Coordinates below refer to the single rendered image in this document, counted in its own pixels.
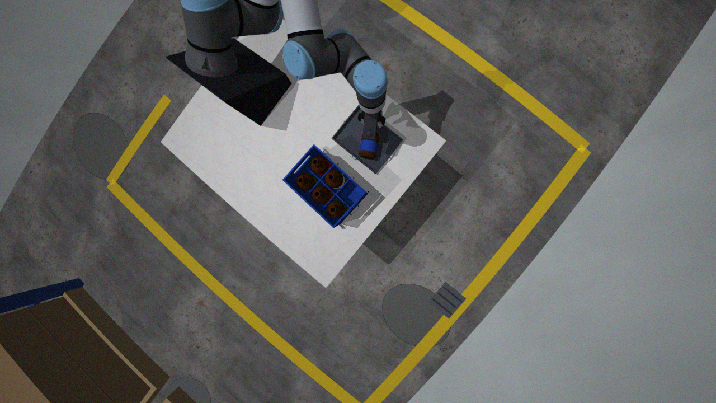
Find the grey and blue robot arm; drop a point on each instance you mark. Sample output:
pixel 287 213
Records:
pixel 210 24

